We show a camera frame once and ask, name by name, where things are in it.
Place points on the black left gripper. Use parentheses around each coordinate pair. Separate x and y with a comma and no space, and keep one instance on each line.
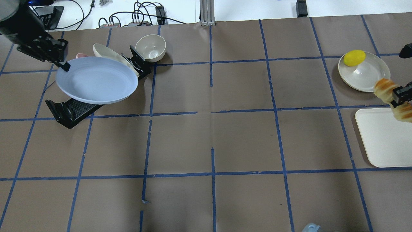
(23,29)

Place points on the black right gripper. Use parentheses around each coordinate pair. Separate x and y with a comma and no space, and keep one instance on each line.
(401,94)

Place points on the striped bread roll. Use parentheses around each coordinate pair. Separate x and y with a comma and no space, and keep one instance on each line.
(383,90)

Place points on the blue plate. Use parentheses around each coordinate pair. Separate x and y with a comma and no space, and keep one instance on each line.
(97,80)

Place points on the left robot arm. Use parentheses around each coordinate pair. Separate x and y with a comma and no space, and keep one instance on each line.
(13,6)

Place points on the pink plate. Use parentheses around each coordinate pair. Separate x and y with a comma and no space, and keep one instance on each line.
(81,55)

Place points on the cream plate with lemon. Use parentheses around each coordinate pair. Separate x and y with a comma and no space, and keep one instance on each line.
(364,76)

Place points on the cream plate in rack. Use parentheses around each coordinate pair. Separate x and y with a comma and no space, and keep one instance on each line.
(102,51)

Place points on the black dish rack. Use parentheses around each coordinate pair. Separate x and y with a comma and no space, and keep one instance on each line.
(71,112)

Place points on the white rectangular tray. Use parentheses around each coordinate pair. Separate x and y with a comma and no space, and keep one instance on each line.
(387,141)

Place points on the black monitor stand base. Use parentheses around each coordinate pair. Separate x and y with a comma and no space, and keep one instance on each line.
(49,15)

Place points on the yellow lemon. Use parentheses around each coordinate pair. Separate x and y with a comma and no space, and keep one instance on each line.
(354,58)

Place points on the cream bowl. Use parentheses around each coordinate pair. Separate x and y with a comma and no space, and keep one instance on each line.
(151,47)

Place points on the black power adapter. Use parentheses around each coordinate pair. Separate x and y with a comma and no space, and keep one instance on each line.
(160,15)

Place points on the black power brick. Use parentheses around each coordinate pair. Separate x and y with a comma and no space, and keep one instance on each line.
(301,8)

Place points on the aluminium frame post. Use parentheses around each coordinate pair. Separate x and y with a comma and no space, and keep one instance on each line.
(207,13)

